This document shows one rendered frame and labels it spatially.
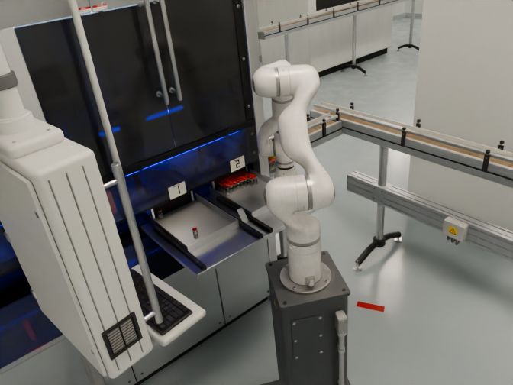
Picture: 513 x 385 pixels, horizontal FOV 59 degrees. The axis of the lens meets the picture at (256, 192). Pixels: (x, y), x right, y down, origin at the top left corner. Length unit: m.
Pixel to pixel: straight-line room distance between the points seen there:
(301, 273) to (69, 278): 0.77
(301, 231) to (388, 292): 1.51
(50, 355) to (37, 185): 1.13
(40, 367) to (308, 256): 1.24
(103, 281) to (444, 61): 2.41
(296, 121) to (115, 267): 0.73
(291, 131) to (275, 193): 0.21
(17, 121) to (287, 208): 0.81
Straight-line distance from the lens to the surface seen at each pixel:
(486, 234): 2.62
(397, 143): 2.66
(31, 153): 1.30
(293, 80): 1.56
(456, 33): 3.04
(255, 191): 2.23
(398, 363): 2.60
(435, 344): 2.72
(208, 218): 2.07
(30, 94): 1.72
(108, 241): 1.34
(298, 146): 1.49
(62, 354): 2.22
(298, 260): 1.60
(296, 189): 1.45
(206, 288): 2.42
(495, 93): 3.00
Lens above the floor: 1.99
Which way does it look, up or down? 30 degrees down
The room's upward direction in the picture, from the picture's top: 6 degrees counter-clockwise
